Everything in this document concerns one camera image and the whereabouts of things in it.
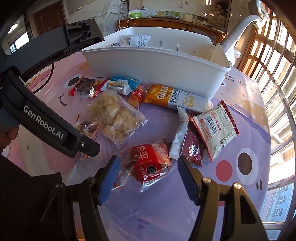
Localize red label clear snack bag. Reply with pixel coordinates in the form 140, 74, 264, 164
112, 138, 172, 192

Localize clear bag dark nut snack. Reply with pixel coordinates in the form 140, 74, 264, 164
73, 115, 100, 161

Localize clear bag popcorn chunks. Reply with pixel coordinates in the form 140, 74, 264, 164
78, 90, 147, 147

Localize dark red snowflake packet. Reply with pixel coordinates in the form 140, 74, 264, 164
180, 110, 204, 166

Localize beige red barcode packet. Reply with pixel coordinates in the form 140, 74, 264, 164
190, 100, 239, 161

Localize white slim snack packet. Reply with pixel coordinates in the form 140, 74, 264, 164
169, 107, 189, 160

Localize orange white oats bar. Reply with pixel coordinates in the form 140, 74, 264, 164
143, 85, 213, 113

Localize silver white snack bag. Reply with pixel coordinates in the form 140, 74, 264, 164
122, 34, 151, 47

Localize person's hand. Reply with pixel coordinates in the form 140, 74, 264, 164
0, 128, 19, 153

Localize red packet dark raisins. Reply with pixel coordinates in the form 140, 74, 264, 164
68, 76, 109, 98

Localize small orange candy packet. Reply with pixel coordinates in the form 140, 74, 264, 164
127, 84, 149, 109

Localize blue white snack packet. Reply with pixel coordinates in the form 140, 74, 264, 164
101, 76, 141, 96

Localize white lace curtain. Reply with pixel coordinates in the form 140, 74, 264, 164
68, 1, 128, 37

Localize green tissue box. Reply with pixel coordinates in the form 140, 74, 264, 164
128, 10, 144, 18

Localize white plastic storage bin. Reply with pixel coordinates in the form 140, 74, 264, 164
82, 27, 231, 100

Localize metal window guard bars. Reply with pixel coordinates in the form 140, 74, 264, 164
239, 2, 295, 240

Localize grey mesh office chair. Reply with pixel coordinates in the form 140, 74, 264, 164
220, 0, 269, 66

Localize wooden desk with drawers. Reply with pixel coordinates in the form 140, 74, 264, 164
117, 17, 226, 42

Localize black cable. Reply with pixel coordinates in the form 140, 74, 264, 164
31, 62, 55, 95

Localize white charger cable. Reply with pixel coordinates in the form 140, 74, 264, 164
117, 12, 130, 32

